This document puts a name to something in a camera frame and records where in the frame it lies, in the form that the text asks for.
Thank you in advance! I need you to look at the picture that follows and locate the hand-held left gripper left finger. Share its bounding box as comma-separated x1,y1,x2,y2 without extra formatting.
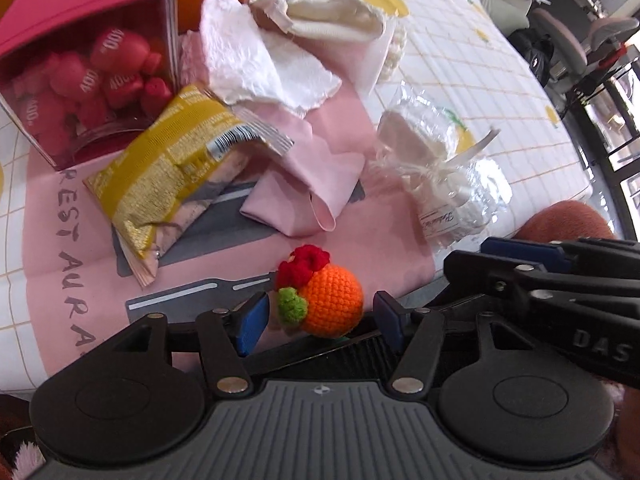
95,292,273,396

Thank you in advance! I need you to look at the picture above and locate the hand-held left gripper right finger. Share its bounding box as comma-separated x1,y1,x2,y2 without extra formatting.
372,290,538,396

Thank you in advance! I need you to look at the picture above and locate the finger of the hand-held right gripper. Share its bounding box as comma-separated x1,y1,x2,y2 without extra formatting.
443,249,640,311
480,236,640,273

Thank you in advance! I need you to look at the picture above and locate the orange crochet ball toy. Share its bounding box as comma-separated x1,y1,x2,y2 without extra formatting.
270,244,365,338

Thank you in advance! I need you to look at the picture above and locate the clear plastic bag with ribbon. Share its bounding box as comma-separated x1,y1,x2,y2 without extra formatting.
367,82,513,251

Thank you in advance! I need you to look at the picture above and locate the white tissue paper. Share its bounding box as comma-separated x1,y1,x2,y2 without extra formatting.
200,0,343,121

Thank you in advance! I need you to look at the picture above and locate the orange plush stool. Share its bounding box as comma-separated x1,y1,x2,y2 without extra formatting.
515,200,618,241

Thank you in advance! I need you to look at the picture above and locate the pink paper placemat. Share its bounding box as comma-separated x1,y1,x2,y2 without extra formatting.
22,0,436,393

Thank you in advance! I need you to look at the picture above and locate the lemon print checked tablecloth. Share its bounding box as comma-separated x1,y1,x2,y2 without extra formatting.
0,0,596,396

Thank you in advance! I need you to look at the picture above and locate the yellow snack packet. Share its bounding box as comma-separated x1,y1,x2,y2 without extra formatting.
82,85,296,288

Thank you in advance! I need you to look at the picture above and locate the black bag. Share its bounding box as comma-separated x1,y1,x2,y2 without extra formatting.
510,27,556,86

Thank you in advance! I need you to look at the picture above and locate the grey office chair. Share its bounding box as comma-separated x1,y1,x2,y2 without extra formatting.
530,7,640,81

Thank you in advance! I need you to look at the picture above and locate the pink fluffy cloth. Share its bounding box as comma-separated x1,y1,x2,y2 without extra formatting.
0,395,46,480

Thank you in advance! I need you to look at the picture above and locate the cream fabric pouch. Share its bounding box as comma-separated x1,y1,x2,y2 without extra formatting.
248,0,401,46

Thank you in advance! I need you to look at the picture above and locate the pile of small red bottles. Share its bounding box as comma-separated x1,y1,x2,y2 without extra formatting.
10,27,173,156

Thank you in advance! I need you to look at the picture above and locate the red box with clear window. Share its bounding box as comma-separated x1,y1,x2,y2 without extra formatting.
0,0,181,171

